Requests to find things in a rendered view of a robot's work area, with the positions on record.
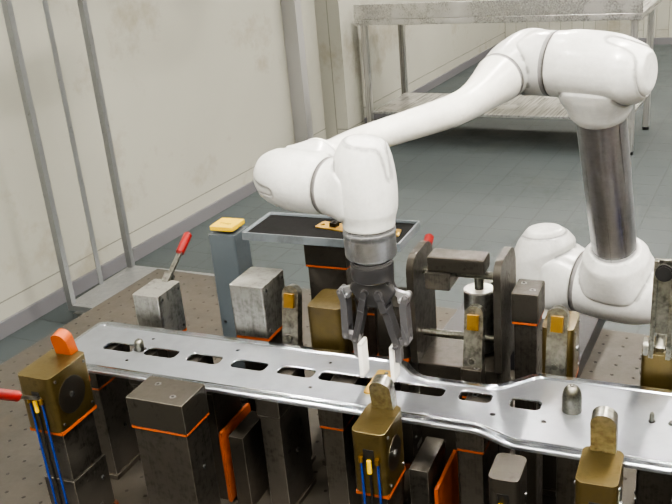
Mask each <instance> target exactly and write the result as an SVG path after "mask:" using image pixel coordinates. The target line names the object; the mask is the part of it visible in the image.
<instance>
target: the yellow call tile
mask: <svg viewBox="0 0 672 504"><path fill-rule="evenodd" d="M244 223H245V221H244V219H238V218H221V219H219V220H218V221H216V222H215V223H213V224H212V225H211V226H210V230H211V231H223V232H233V231H235V230H236V229H237V228H239V227H240V226H242V225H243V224H244Z"/></svg>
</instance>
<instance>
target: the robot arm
mask: <svg viewBox="0 0 672 504"><path fill-rule="evenodd" d="M657 72H658V64H657V58H656V55H655V53H654V51H653V50H652V49H651V48H650V47H649V45H647V44H645V43H644V42H642V41H640V40H638V39H635V38H633V37H631V36H628V35H625V34H621V33H616V32H609V31H600V30H587V29H573V30H545V29H541V28H528V29H523V30H520V31H518V32H516V33H514V34H512V35H510V36H509V37H507V38H506V39H504V40H503V41H501V42H500V43H499V44H498V45H496V46H495V47H494V48H493V49H492V50H491V51H490V52H489V53H488V54H487V56H486V57H485V58H484V59H483V60H482V61H481V62H480V63H479V65H478V66H477V68H476V69H475V71H474V73H473V74H472V75H471V77H470V78H469V79H468V81H467V82H466V83H465V84H464V85H463V86H462V87H461V88H460V89H459V90H457V91H455V92H453V93H451V94H449V95H447V96H445V97H442V98H440V99H437V100H434V101H431V102H429V103H426V104H423V105H420V106H417V107H414V108H411V109H408V110H405V111H402V112H399V113H396V114H393V115H390V116H388V117H385V118H382V119H379V120H376V121H373V122H370V123H367V124H364V125H361V126H358V127H356V128H353V129H350V130H348V131H345V132H343V133H341V134H339V135H337V136H335V137H332V138H330V139H328V140H324V139H321V138H311V139H309V140H306V141H303V142H300V143H297V144H293V145H288V146H287V147H286V148H277V149H274V150H271V151H269V152H267V153H265V154H263V155H262V156H261V157H260V158H259V159H258V161H257V163H256V165H255V167H254V171H253V181H254V185H255V187H256V189H257V190H258V192H259V195H260V196H261V197H262V198H263V199H265V200H266V201H267V202H269V203H271V204H273V205H275V206H277V207H280V208H283V209H286V210H290V211H294V212H299V213H305V214H322V215H327V216H330V217H332V218H334V219H335V220H337V221H339V222H342V226H343V236H344V247H345V256H346V258H347V259H348V260H349V261H350V269H351V278H352V282H351V284H350V285H346V284H342V285H341V287H340V288H339V289H338V290H337V291H336V293H337V296H338V298H339V300H340V310H341V326H342V337H343V338H344V339H349V340H351V341H352V342H353V349H354V356H355V358H359V368H360V377H361V378H364V377H365V376H366V374H367V373H368V371H369V358H368V345H367V337H363V338H362V336H363V335H364V334H363V332H364V327H365V322H366V318H367V313H368V308H371V307H374V308H377V309H379V311H380V314H381V315H382V316H383V319H384V322H385V325H386V327H387V330H388V333H389V336H390V339H391V342H392V344H391V346H390V347H389V357H390V371H391V379H392V380H393V382H395V381H396V380H397V378H398V377H399V375H400V364H399V363H401V362H402V360H403V358H404V353H403V346H406V347H407V346H408V345H409V344H410V342H411V341H412V339H413V331H412V319H411V308H410V301H411V298H412V294H413V293H412V291H410V290H407V291H406V292H405V291H403V290H400V289H398V287H397V285H396V283H395V281H394V261H393V257H395V255H396V253H397V244H396V226H395V219H396V213H397V209H398V185H397V176H396V170H395V165H394V161H393V157H392V154H391V151H390V148H389V147H392V146H395V145H398V144H402V143H405V142H408V141H412V140H415V139H419V138H422V137H425V136H429V135H432V134H435V133H439V132H442V131H445V130H448V129H451V128H454V127H456V126H459V125H462V124H464V123H466V122H469V121H471V120H473V119H475V118H477V117H479V116H481V115H482V114H484V113H486V112H488V111H490V110H491V109H493V108H495V107H497V106H499V105H501V104H503V103H506V102H508V101H510V100H512V99H513V98H515V97H516V96H518V95H519V94H521V95H523V96H527V95H535V96H549V97H557V98H559V101H560V103H561V104H562V106H563V107H564V108H565V110H566V112H567V113H568V115H569V117H570V119H571V120H572V121H573V122H574V123H575V124H576V129H577V137H578V145H579V153H580V161H581V168H582V176H583V184H584V192H585V200H586V208H587V215H588V223H589V231H590V239H591V243H590V244H588V246H587V247H586V248H584V247H582V246H580V245H579V244H577V243H576V239H575V237H574V235H573V234H572V233H571V232H570V231H569V230H568V229H566V228H564V227H562V226H560V225H558V224H555V223H539V224H535V225H532V226H530V227H528V228H527V229H526V230H525V232H524V233H523V234H522V236H521V237H520V238H519V240H518V242H517V244H516V246H515V249H514V250H515V256H516V284H517V282H518V280H519V279H531V280H543V281H545V309H544V313H543V315H542V324H543V322H544V320H545V317H546V315H547V313H548V311H549V310H551V308H552V307H554V306H556V305H562V306H564V307H566V308H567V309H568V311H575V312H580V313H583V314H585V315H588V316H592V317H595V318H599V319H603V320H607V321H611V322H616V323H621V324H628V325H643V324H650V319H651V304H652V289H653V273H654V261H655V259H654V257H653V256H652V254H651V253H650V251H649V248H648V246H647V245H646V244H645V243H644V242H643V241H642V240H641V239H639V238H637V237H636V225H635V213H634V200H633V188H632V176H631V173H632V169H631V157H630V145H629V133H628V121H627V117H628V115H629V114H630V112H631V110H632V108H633V105H635V104H638V103H639V102H641V101H643V100H644V99H645V98H646V97H648V95H649V94H650V92H651V91H652V89H653V88H654V85H655V82H656V79H657ZM352 293H353V294H354V295H355V296H356V298H357V299H358V300H359V303H358V308H357V316H356V321H355V326H354V331H353V318H352V300H351V295H352ZM394 295H395V296H396V297H397V301H398V303H399V304H400V305H399V313H400V324H401V330H400V327H399V324H398V321H397V319H396V316H395V313H394V310H393V303H392V300H391V299H392V298H393V297H394Z"/></svg>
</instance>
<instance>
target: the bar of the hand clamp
mask: <svg viewBox="0 0 672 504"><path fill-rule="evenodd" d="M655 333H660V334H667V343H666V357H665V360H670V357H671V345H672V259H665V258H655V261H654V273H653V289H652V304H651V319H650V334H649V349H648V358H653V352H654V341H655Z"/></svg>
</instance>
